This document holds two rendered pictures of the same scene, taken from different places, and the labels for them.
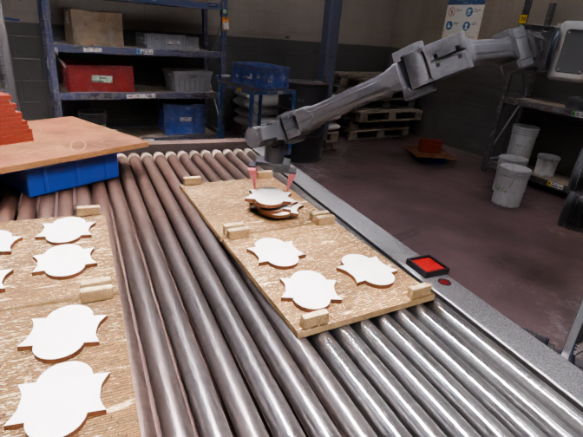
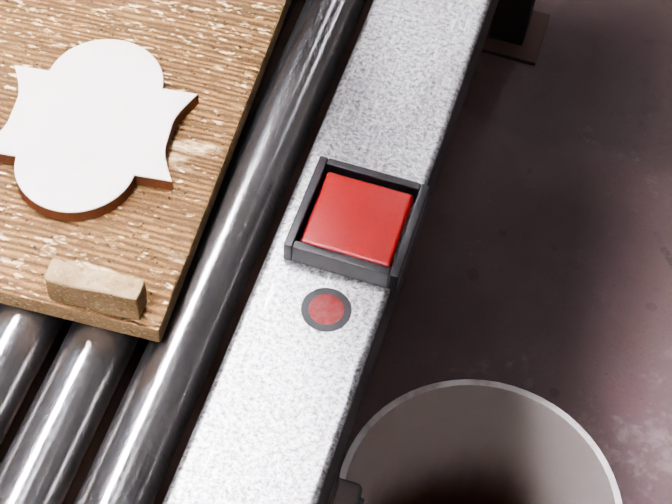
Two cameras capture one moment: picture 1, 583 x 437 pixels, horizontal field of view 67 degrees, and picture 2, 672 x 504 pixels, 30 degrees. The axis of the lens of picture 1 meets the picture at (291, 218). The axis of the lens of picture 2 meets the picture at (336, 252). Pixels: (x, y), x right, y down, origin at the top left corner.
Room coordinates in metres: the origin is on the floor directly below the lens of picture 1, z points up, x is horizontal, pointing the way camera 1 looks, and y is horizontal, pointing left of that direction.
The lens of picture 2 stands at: (0.62, -0.65, 1.59)
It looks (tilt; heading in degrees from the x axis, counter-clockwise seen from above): 56 degrees down; 41
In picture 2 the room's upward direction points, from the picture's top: 4 degrees clockwise
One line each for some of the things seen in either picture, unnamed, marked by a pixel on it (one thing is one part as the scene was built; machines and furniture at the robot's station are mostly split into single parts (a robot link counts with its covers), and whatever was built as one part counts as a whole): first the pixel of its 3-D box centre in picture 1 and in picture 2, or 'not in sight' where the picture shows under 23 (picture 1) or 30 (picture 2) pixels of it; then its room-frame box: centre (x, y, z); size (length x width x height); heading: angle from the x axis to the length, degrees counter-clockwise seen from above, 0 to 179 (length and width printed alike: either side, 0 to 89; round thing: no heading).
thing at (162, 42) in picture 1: (167, 42); not in sight; (5.24, 1.55, 1.16); 0.60 x 0.40 x 0.15; 126
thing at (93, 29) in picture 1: (93, 28); not in sight; (4.88, 2.22, 1.26); 0.49 x 0.38 x 0.34; 129
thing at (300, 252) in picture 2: (427, 265); (357, 221); (0.99, -0.36, 0.92); 0.08 x 0.08 x 0.02; 27
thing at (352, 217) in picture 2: (427, 266); (357, 223); (0.99, -0.36, 0.92); 0.06 x 0.06 x 0.01; 27
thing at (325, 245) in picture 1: (320, 266); (17, 35); (0.92, -0.08, 0.93); 0.41 x 0.35 x 0.02; 30
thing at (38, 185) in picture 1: (52, 161); not in sight; (1.40, 0.82, 0.97); 0.31 x 0.31 x 0.10; 55
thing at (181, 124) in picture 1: (181, 116); not in sight; (5.36, 1.45, 0.32); 0.50 x 0.41 x 0.37; 119
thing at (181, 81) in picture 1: (187, 80); not in sight; (5.36, 1.37, 0.76); 0.50 x 0.36 x 0.24; 129
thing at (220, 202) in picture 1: (251, 203); not in sight; (1.29, 0.13, 0.93); 0.41 x 0.35 x 0.02; 30
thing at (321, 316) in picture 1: (315, 318); not in sight; (0.69, -0.06, 0.95); 0.06 x 0.02 x 0.03; 120
